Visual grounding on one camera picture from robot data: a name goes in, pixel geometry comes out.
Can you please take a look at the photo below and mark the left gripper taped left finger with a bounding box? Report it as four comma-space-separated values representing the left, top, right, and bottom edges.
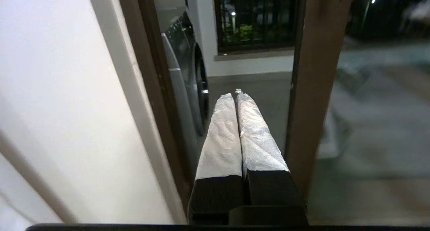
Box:
188, 93, 244, 225

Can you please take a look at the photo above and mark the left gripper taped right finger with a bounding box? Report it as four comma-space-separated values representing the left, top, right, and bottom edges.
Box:
235, 90, 308, 213

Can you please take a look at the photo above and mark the brown framed glass sliding door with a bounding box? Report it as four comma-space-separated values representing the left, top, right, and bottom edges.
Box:
285, 0, 430, 225

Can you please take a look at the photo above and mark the stone window sill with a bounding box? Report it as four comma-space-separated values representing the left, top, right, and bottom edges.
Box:
214, 47, 296, 62

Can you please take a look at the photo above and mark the grey front-load washing machine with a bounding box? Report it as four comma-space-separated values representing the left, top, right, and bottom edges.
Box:
153, 0, 210, 178

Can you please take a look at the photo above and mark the window with black railing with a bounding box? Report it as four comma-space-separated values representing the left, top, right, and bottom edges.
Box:
213, 0, 301, 54

